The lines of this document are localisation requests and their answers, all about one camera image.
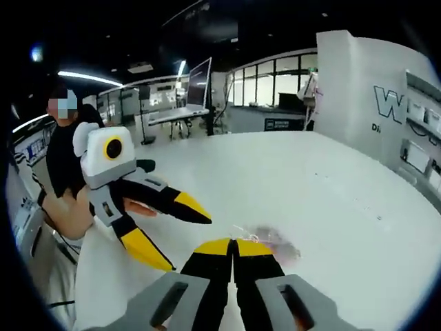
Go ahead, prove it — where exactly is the large tilted display screen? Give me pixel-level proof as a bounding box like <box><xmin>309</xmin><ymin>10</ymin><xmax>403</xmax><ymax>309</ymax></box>
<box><xmin>187</xmin><ymin>57</ymin><xmax>213</xmax><ymax>108</ymax></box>

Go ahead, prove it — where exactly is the black cable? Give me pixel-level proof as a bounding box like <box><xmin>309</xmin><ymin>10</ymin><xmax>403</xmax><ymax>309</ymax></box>
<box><xmin>48</xmin><ymin>225</ymin><xmax>79</xmax><ymax>266</ymax></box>

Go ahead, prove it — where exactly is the white workbench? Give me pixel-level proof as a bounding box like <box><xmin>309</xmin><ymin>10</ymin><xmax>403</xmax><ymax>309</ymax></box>
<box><xmin>147</xmin><ymin>106</ymin><xmax>211</xmax><ymax>141</ymax></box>

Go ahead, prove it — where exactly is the grey shelving unit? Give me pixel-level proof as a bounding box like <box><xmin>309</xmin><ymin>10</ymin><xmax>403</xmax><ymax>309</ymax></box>
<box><xmin>399</xmin><ymin>68</ymin><xmax>441</xmax><ymax>194</ymax></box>

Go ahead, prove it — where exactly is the clear resealable bag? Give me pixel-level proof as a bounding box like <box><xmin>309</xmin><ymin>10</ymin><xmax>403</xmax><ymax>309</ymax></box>
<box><xmin>232</xmin><ymin>223</ymin><xmax>301</xmax><ymax>268</ymax></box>

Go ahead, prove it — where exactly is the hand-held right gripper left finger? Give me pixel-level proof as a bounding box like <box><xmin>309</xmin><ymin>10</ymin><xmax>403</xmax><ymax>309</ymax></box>
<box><xmin>82</xmin><ymin>237</ymin><xmax>232</xmax><ymax>331</ymax></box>

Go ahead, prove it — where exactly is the white lettered partition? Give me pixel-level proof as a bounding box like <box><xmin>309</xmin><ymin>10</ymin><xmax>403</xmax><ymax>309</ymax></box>
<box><xmin>315</xmin><ymin>30</ymin><xmax>441</xmax><ymax>173</ymax></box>

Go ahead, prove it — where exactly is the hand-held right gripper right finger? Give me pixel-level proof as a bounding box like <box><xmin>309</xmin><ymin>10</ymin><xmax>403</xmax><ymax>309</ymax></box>
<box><xmin>231</xmin><ymin>238</ymin><xmax>375</xmax><ymax>331</ymax></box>

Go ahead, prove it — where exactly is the white pink object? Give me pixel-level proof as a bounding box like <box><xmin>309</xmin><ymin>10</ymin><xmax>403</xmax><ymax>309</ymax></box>
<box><xmin>298</xmin><ymin>72</ymin><xmax>325</xmax><ymax>132</ymax></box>

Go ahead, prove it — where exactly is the white flat box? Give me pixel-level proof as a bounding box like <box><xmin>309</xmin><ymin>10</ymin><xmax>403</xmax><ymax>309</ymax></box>
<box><xmin>404</xmin><ymin>141</ymin><xmax>430</xmax><ymax>170</ymax></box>

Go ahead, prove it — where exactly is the ceiling air vent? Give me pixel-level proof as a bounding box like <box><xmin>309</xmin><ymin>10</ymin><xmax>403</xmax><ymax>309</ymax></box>
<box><xmin>127</xmin><ymin>61</ymin><xmax>152</xmax><ymax>73</ymax></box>

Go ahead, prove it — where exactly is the grey counter cabinet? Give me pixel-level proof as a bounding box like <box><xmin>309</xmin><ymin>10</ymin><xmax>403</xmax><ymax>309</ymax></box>
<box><xmin>229</xmin><ymin>103</ymin><xmax>316</xmax><ymax>134</ymax></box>

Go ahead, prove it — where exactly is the person's left hand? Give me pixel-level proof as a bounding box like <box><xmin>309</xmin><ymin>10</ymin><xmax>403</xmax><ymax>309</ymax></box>
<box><xmin>43</xmin><ymin>188</ymin><xmax>158</xmax><ymax>241</ymax></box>

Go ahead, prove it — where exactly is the black monitor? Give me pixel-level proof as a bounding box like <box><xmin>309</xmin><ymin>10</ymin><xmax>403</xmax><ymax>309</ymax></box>
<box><xmin>278</xmin><ymin>92</ymin><xmax>304</xmax><ymax>110</ymax></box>

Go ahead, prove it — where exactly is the dark hanging ceiling screen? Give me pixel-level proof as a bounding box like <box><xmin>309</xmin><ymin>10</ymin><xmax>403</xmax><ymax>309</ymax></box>
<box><xmin>161</xmin><ymin>0</ymin><xmax>240</xmax><ymax>44</ymax></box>

